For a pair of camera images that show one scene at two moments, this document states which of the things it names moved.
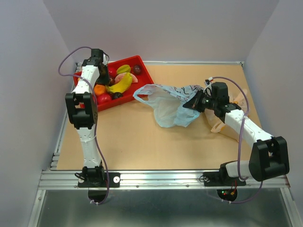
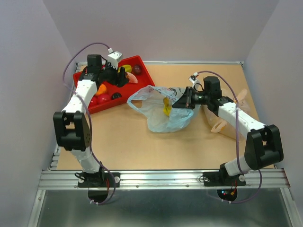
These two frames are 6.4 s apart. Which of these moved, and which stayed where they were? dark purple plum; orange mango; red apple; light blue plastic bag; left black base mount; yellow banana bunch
Moved: light blue plastic bag; yellow banana bunch
Stayed: orange mango; left black base mount; red apple; dark purple plum
